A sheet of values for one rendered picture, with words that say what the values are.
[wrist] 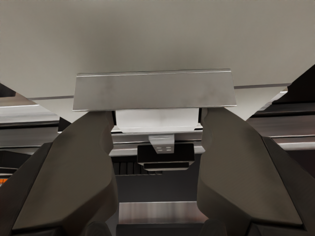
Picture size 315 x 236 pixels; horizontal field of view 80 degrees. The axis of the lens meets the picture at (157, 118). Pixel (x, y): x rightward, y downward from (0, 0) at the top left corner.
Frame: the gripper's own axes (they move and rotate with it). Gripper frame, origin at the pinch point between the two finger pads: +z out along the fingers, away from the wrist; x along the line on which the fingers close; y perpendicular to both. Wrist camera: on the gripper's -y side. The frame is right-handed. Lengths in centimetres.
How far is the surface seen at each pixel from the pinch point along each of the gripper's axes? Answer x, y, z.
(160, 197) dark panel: -1, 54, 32
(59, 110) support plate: -8.1, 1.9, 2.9
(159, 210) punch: -0.2, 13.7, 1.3
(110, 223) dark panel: -18, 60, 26
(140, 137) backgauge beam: -4.6, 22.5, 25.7
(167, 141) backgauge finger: 1.1, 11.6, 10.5
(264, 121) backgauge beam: 24.9, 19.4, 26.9
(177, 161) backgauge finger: 3.4, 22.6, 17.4
